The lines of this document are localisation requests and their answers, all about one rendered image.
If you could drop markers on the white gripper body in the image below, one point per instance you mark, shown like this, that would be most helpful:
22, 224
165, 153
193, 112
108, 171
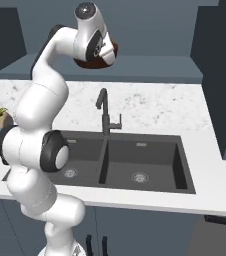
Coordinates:
109, 53

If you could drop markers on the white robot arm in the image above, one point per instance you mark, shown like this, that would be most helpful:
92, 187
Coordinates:
40, 100

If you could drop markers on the brown bowl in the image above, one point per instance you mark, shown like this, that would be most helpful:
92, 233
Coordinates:
91, 63

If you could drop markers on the blue-grey open cabinet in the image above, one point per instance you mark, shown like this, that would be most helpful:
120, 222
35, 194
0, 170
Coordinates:
151, 68

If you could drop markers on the dark cabinet door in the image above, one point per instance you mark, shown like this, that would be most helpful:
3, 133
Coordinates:
3, 43
221, 76

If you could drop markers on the dark grey tap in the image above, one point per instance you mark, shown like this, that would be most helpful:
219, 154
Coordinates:
104, 113

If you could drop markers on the dark grey double sink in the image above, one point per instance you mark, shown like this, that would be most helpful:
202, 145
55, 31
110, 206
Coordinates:
141, 163

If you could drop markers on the blue-grey cupboard door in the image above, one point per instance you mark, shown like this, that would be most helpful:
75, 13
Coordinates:
145, 233
5, 230

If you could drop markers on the grey dishwasher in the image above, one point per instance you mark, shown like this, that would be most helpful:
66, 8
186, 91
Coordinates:
215, 241

